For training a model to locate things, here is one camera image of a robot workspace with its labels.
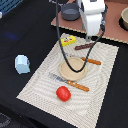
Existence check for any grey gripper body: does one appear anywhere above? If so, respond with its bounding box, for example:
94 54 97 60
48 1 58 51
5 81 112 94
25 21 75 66
85 33 94 43

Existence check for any yellow butter box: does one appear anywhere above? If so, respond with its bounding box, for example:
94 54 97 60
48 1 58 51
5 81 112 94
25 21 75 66
61 36 76 46

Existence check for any light blue carton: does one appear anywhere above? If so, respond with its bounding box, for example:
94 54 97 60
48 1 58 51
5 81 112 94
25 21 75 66
15 55 30 74

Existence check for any brown toy sausage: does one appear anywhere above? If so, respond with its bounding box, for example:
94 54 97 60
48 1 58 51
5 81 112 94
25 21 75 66
74 43 93 50

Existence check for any red toy tomato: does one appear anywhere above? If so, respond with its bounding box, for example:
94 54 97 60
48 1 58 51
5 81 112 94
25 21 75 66
56 86 71 102

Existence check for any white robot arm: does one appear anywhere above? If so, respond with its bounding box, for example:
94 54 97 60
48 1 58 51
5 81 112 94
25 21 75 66
77 0 105 41

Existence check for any brown toy stove board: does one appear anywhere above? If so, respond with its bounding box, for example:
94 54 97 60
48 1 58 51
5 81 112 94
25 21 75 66
50 0 128 44

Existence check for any small grey pot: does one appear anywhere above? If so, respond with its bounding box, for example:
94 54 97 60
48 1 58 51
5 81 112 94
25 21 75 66
61 3 80 21

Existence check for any beige woven placemat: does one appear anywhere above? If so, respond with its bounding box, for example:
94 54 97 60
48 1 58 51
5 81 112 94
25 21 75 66
17 42 118 128

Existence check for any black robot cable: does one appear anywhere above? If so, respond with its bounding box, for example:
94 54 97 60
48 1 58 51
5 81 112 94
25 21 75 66
49 0 107 74

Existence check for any knife with orange handle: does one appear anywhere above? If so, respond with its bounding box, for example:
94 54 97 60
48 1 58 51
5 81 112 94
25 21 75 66
65 52 102 66

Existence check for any fork with orange handle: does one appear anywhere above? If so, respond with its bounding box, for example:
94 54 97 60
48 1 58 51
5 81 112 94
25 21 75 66
48 73 89 92

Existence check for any blue wire basket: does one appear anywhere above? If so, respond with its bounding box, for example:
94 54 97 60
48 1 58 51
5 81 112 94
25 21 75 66
0 0 23 15

